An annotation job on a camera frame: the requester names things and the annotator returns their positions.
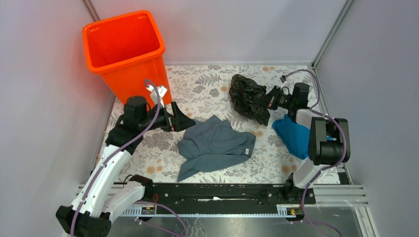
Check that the floral patterned table mat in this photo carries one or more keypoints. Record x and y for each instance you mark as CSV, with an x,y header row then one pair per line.
x,y
201,92

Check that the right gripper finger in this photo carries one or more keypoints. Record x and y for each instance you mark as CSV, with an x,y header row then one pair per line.
x,y
261,94
260,105

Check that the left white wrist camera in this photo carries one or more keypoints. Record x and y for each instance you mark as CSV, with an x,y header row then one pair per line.
x,y
157,94

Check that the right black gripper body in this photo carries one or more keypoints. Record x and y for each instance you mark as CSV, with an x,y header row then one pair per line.
x,y
278,99

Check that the teal blue cloth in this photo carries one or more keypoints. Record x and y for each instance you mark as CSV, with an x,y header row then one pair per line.
x,y
296,139

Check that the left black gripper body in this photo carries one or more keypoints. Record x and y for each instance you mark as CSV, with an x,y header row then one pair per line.
x,y
162,120

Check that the black plastic trash bag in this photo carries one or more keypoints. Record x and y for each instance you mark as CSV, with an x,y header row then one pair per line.
x,y
241,96

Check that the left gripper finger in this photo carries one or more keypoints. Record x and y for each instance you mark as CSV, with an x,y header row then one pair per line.
x,y
178,116
180,125

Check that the aluminium frame rails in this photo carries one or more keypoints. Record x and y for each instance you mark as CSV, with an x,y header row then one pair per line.
x,y
351,196

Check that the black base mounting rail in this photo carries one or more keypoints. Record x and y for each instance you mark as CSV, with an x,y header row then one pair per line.
x,y
223,198

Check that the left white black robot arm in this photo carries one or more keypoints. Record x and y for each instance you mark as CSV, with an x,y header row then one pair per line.
x,y
92,212

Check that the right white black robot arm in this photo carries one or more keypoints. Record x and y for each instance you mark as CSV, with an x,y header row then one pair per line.
x,y
321,126

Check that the grey-blue cloth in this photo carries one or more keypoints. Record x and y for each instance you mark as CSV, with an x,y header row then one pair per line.
x,y
213,145

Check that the orange plastic trash bin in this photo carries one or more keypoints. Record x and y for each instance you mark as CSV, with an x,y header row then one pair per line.
x,y
126,50

